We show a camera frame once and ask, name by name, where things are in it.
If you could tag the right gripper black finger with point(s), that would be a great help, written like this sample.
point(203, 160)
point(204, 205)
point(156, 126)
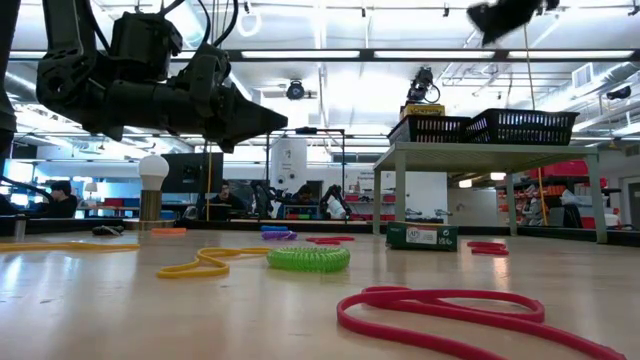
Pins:
point(507, 22)
point(487, 15)

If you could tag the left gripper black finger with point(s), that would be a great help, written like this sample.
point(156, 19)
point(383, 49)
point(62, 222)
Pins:
point(235, 135)
point(245, 110)

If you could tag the black plastic mesh basket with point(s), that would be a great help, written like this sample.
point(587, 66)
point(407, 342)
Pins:
point(522, 127)
point(430, 130)

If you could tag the yellow green Crayola crayon box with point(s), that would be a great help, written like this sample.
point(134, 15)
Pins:
point(422, 111)

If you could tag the red rubber band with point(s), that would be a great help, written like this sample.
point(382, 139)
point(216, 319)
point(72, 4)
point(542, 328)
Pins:
point(330, 241)
point(487, 251)
point(344, 315)

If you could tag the background black robot arm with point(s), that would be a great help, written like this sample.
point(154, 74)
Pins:
point(262, 197)
point(335, 200)

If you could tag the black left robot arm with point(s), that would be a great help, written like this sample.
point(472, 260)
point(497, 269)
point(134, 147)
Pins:
point(65, 75)

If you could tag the white bulb desk lamp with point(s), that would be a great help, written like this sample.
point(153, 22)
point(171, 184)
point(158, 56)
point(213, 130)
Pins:
point(152, 172)

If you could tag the black background monitor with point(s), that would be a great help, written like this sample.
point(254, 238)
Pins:
point(190, 172)

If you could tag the person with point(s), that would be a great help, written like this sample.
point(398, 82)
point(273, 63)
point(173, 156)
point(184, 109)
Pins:
point(226, 197)
point(305, 195)
point(60, 200)

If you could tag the blue coil wristband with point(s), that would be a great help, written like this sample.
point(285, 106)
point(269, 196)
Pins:
point(274, 228)

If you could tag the purple coil wristband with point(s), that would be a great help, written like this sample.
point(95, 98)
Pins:
point(278, 235)

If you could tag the small white table lamp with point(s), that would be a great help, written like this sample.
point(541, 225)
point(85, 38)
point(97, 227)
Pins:
point(91, 189)

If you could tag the orange coil wristband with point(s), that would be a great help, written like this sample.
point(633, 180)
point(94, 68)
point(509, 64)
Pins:
point(169, 231)

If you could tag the sage green metal riser shelf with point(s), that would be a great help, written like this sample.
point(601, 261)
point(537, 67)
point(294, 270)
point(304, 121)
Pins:
point(480, 155)

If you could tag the small black object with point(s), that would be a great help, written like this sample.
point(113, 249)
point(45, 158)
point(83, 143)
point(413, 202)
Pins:
point(107, 230)

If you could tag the green coil wristband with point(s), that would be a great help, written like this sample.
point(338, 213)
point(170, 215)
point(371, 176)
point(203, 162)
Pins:
point(307, 260)

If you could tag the yellow rubber band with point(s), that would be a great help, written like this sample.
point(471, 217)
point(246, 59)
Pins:
point(165, 274)
point(65, 246)

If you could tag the rolling rack of parts bins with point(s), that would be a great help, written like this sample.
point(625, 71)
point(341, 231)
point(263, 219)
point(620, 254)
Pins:
point(560, 169)

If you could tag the small silver cylinder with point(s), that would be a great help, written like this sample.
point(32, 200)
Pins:
point(20, 227)

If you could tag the yellow blue Crayola crayon box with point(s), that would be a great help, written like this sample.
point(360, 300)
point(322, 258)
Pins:
point(422, 236)

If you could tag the black overhead camera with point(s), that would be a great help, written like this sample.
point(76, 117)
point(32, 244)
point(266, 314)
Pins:
point(295, 90)

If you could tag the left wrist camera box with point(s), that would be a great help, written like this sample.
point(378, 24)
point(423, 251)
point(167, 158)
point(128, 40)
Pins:
point(145, 45)

